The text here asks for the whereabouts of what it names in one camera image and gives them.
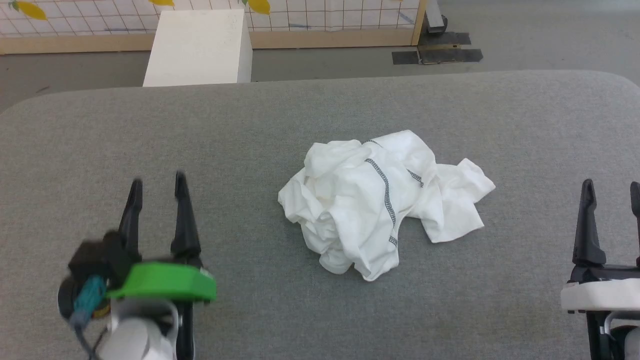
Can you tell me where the black cable with teal plug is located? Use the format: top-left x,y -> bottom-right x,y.
71,275 -> 109,360

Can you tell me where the white rectangular box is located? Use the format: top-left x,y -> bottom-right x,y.
142,9 -> 253,87

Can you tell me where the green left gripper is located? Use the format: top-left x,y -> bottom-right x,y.
106,171 -> 218,304

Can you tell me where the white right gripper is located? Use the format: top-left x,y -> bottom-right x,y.
560,179 -> 640,315

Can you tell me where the grey stand foot with caster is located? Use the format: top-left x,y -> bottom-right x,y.
425,0 -> 449,35

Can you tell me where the wood-framed partition with lemon print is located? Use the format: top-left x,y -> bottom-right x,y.
0,0 -> 430,55

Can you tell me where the white garment with grey stitching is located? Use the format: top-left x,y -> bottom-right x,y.
277,129 -> 497,282

